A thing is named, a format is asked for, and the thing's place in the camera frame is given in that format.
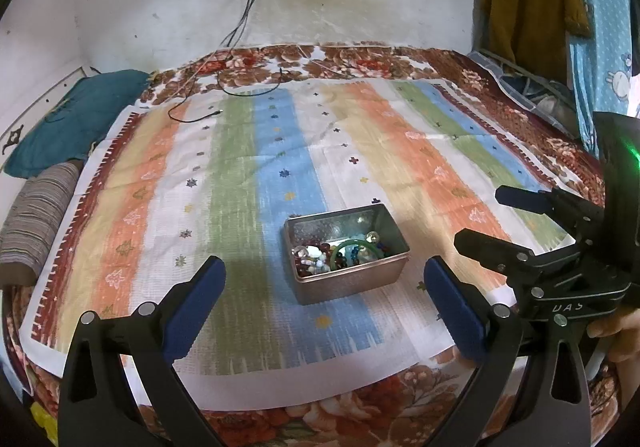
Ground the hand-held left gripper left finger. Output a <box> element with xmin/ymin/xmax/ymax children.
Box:
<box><xmin>56</xmin><ymin>255</ymin><xmax>227</xmax><ymax>447</ymax></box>

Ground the metal tin box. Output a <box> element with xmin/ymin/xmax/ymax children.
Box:
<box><xmin>283</xmin><ymin>207</ymin><xmax>412</xmax><ymax>306</ymax></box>

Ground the teal pillow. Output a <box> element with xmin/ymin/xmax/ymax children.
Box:
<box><xmin>5</xmin><ymin>69</ymin><xmax>153</xmax><ymax>178</ymax></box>

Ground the black wall cable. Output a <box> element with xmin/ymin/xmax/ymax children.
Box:
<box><xmin>227</xmin><ymin>0</ymin><xmax>264</xmax><ymax>48</ymax></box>

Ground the person's right hand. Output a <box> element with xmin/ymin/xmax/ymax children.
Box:
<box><xmin>587</xmin><ymin>306</ymin><xmax>640</xmax><ymax>364</ymax></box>

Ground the striped pastel mat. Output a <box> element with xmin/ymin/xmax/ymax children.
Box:
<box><xmin>22</xmin><ymin>79</ymin><xmax>576</xmax><ymax>385</ymax></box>

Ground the pale blue cloth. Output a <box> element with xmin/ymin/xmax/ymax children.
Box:
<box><xmin>470</xmin><ymin>52</ymin><xmax>586</xmax><ymax>138</ymax></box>

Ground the pale bead bracelet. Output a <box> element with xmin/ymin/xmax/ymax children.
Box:
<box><xmin>295</xmin><ymin>242</ymin><xmax>331</xmax><ymax>276</ymax></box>

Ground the yellow object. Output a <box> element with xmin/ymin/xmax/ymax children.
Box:
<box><xmin>30</xmin><ymin>402</ymin><xmax>59</xmax><ymax>446</ymax></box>

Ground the green bangle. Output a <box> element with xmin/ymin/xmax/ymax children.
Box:
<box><xmin>334</xmin><ymin>239</ymin><xmax>384</xmax><ymax>264</ymax></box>

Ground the blue printed hanging cloth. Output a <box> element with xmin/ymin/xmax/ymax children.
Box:
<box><xmin>562</xmin><ymin>0</ymin><xmax>634</xmax><ymax>158</ymax></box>

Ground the looped black cable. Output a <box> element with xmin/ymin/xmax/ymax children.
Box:
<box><xmin>217</xmin><ymin>67</ymin><xmax>284</xmax><ymax>96</ymax></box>

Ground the black cable with plug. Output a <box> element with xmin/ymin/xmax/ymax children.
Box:
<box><xmin>168</xmin><ymin>96</ymin><xmax>224</xmax><ymax>122</ymax></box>

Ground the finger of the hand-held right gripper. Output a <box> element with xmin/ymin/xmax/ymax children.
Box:
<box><xmin>495</xmin><ymin>185</ymin><xmax>607</xmax><ymax>246</ymax></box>
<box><xmin>454</xmin><ymin>228</ymin><xmax>584</xmax><ymax>286</ymax></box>

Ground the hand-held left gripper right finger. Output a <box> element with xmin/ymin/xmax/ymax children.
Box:
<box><xmin>424</xmin><ymin>255</ymin><xmax>594</xmax><ymax>447</ymax></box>

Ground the grey striped pillow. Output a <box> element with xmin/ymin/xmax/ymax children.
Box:
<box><xmin>0</xmin><ymin>161</ymin><xmax>85</xmax><ymax>285</ymax></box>

